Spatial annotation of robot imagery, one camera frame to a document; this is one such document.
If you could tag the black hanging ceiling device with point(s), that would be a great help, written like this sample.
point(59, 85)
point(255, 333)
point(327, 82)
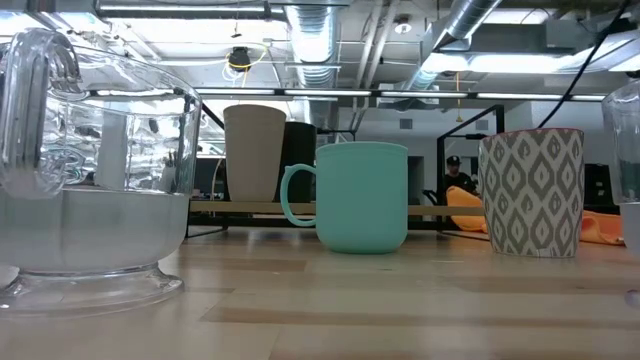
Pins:
point(240, 57)

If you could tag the clear glass mug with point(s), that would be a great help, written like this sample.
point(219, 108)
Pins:
point(100, 235)
point(627, 150)

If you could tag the person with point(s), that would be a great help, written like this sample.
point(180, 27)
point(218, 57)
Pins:
point(456, 177)

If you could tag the black background monitor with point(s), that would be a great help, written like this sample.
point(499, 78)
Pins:
point(212, 177)

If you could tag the grey white patterned cup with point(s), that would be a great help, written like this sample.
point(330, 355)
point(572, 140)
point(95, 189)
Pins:
point(532, 195)

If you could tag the black overhead light bar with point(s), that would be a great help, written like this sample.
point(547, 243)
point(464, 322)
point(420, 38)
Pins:
point(350, 93)

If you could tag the beige cup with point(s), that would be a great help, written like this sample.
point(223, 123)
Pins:
point(254, 155)

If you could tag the black cup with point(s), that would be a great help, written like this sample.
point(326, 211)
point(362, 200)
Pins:
point(300, 160)

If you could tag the orange cloth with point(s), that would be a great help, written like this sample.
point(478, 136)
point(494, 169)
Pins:
point(462, 207)

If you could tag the silver ventilation duct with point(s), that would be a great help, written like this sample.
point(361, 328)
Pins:
point(450, 30)
point(315, 45)

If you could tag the black metal table frame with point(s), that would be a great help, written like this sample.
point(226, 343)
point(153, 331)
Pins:
point(250, 223)

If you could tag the teal mug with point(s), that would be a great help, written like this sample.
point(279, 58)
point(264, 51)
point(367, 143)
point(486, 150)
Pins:
point(362, 200)

